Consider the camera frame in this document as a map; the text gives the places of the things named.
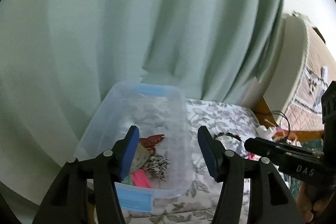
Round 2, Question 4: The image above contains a pink hair roller clip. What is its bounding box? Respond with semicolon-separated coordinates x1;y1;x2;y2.
131;169;151;189

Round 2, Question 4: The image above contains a red brown hair clip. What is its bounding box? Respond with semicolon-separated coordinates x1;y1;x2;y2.
139;134;165;154

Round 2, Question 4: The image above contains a leopard print scrunchie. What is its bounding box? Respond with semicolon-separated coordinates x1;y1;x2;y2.
142;155;169;181

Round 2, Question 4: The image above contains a clear plastic storage box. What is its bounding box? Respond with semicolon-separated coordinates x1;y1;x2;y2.
74;82;192;213

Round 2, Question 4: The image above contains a black lace headband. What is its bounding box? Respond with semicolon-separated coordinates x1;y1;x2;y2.
214;132;244;143

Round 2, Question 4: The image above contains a white USB charger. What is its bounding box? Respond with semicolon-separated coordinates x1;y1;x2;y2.
255;125;276;141

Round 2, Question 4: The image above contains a white floral blanket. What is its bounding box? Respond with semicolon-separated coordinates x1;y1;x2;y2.
123;97;289;224

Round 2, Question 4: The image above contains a quilted beige bed cover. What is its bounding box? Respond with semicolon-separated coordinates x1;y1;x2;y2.
285;12;335;131

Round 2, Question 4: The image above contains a green curtain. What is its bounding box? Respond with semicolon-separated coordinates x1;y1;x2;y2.
0;0;288;204

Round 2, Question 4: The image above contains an orange wooden bed frame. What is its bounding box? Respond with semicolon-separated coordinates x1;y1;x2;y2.
252;98;325;142

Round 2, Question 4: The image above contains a black cable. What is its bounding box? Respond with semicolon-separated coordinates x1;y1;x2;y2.
262;110;291;135

